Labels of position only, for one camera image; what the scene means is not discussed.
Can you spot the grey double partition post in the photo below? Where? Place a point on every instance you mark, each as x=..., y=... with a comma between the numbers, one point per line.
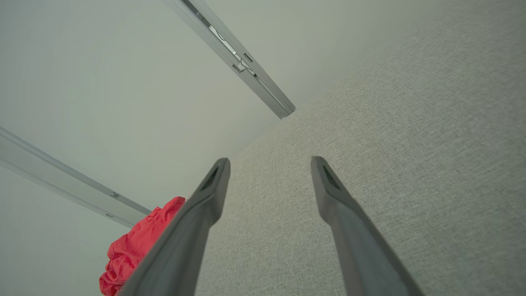
x=246, y=68

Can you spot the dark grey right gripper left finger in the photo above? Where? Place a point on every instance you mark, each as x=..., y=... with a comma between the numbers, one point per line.
x=185, y=246

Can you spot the red jersey with striped trim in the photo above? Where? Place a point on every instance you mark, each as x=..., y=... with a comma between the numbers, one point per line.
x=131, y=250

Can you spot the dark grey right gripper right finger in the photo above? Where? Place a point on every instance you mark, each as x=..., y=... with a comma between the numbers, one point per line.
x=361, y=250

